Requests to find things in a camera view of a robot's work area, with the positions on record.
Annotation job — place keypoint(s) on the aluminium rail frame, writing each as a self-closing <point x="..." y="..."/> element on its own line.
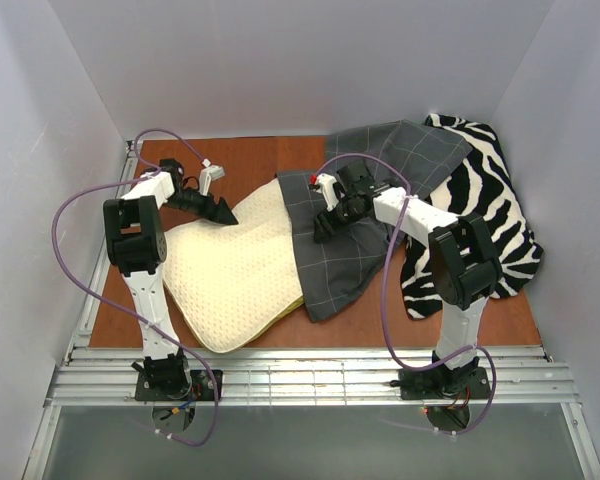
<point x="339" y="363"/>

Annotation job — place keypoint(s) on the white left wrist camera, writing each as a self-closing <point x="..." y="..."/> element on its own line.
<point x="209" y="173"/>

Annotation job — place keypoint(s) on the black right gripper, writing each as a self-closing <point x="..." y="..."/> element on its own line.
<point x="331" y="218"/>

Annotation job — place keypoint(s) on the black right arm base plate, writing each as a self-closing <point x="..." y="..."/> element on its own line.
<point x="430" y="385"/>

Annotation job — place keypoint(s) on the zebra print blanket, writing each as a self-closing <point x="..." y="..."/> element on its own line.
<point x="481" y="185"/>

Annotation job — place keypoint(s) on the cream yellow-edged pillow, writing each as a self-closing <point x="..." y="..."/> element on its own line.
<point x="231" y="283"/>

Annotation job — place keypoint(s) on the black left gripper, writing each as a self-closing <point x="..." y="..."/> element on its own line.
<point x="209" y="205"/>

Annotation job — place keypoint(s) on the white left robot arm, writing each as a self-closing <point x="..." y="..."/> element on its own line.
<point x="136" y="244"/>

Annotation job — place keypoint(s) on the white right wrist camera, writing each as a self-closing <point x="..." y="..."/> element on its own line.
<point x="329" y="187"/>

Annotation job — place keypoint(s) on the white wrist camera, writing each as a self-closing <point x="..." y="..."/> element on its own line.
<point x="209" y="173"/>
<point x="329" y="187"/>

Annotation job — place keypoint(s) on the grey checked pillowcase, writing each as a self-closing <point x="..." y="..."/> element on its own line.
<point x="335" y="274"/>

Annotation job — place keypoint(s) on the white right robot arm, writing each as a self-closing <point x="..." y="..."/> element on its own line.
<point x="464" y="263"/>

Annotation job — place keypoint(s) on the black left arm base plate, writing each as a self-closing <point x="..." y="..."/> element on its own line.
<point x="201" y="390"/>

